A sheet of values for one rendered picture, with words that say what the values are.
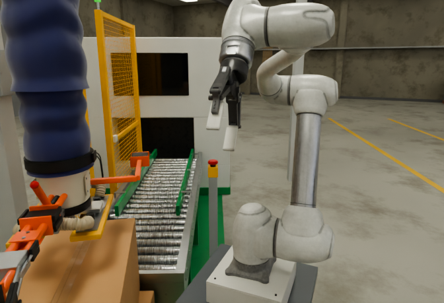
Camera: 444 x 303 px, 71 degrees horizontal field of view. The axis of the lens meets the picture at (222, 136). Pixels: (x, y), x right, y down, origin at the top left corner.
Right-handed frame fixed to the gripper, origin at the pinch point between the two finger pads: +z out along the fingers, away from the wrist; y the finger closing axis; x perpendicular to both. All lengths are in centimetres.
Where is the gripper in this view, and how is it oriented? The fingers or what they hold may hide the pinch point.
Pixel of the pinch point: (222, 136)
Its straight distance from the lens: 75.0
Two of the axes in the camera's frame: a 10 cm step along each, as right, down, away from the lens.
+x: 9.5, 0.5, -3.2
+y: -2.7, -3.8, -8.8
